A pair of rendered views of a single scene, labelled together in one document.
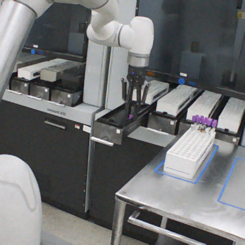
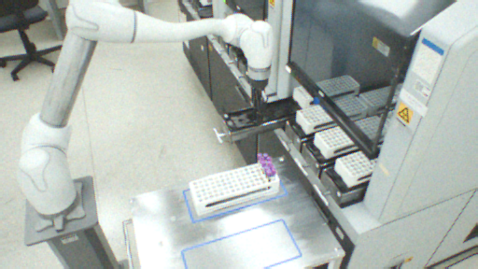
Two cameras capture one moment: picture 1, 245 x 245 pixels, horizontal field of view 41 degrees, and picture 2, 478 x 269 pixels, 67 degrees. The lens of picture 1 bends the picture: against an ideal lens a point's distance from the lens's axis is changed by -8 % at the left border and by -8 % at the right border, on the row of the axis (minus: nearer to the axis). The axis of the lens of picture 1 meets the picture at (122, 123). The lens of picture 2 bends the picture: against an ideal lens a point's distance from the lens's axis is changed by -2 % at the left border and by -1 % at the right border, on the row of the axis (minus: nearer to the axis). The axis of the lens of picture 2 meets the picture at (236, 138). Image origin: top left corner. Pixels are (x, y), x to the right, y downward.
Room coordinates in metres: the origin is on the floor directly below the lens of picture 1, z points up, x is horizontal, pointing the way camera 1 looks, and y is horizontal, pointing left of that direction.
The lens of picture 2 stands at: (0.54, -0.86, 1.84)
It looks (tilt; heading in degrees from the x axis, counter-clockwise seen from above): 43 degrees down; 47
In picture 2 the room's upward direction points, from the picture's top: 1 degrees counter-clockwise
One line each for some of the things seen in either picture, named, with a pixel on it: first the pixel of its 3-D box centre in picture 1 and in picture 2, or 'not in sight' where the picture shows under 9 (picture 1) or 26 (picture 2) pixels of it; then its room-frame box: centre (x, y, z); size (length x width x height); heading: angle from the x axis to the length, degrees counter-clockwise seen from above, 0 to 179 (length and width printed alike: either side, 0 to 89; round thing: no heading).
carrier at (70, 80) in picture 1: (71, 80); not in sight; (1.80, 0.30, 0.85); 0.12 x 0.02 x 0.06; 68
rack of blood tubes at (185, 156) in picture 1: (192, 149); (234, 187); (1.09, -0.25, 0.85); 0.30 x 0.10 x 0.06; 155
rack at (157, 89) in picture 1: (151, 92); (326, 92); (1.79, -0.13, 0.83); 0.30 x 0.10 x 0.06; 157
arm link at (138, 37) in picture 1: (138, 34); (258, 42); (1.45, -0.02, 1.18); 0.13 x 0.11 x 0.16; 69
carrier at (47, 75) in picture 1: (48, 75); not in sight; (1.85, 0.44, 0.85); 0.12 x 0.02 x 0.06; 68
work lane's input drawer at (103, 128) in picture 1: (137, 110); (290, 110); (1.63, -0.06, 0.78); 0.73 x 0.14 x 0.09; 157
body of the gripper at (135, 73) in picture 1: (136, 75); (259, 85); (1.44, -0.03, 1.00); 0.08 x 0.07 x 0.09; 67
